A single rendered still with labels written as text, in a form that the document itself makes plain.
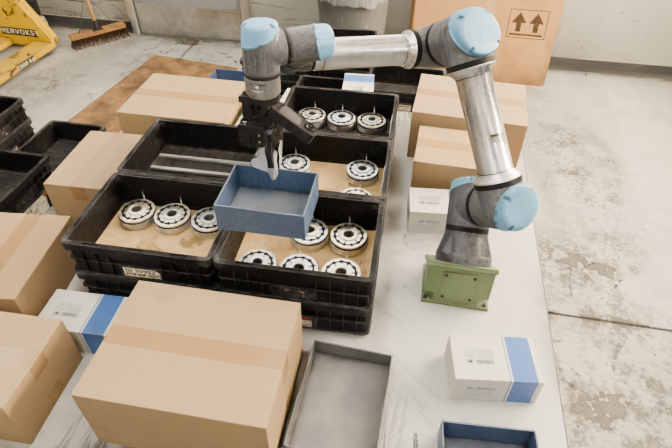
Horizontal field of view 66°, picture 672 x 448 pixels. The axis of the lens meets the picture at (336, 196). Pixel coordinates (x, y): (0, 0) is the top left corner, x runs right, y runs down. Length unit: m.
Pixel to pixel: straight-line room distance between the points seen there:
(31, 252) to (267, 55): 0.87
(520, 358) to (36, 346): 1.10
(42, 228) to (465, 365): 1.18
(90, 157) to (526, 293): 1.42
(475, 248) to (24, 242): 1.21
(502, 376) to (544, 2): 3.18
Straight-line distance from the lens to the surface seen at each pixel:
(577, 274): 2.74
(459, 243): 1.41
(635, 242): 3.04
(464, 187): 1.42
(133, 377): 1.20
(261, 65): 1.08
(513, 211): 1.30
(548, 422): 1.40
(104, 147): 1.92
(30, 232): 1.67
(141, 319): 1.28
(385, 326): 1.45
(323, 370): 1.36
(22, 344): 1.40
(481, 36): 1.26
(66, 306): 1.52
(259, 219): 1.13
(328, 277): 1.25
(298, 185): 1.24
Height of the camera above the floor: 1.87
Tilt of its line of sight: 40 degrees down
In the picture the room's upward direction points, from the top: straight up
